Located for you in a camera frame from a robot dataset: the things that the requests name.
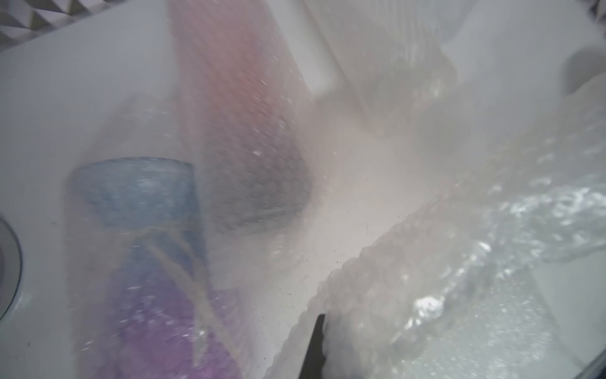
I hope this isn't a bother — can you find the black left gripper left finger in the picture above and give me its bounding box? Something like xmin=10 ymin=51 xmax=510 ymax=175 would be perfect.
xmin=298 ymin=314 xmax=326 ymax=379

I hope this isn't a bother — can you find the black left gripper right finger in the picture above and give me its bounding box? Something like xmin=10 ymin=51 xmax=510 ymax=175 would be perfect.
xmin=574 ymin=350 xmax=606 ymax=379

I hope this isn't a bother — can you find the clear bubble wrap sheet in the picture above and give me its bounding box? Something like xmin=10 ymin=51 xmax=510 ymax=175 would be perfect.
xmin=266 ymin=75 xmax=605 ymax=378

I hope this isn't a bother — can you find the blue purple wrapped vase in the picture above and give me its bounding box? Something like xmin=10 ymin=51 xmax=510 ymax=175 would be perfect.
xmin=63 ymin=92 xmax=252 ymax=379

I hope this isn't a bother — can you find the pink wrapped vase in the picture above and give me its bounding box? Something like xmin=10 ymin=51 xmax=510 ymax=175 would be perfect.
xmin=168 ymin=1 xmax=312 ymax=234

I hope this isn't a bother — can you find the clear wrapped vase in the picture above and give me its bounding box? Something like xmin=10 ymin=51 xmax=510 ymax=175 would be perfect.
xmin=306 ymin=0 xmax=456 ymax=134

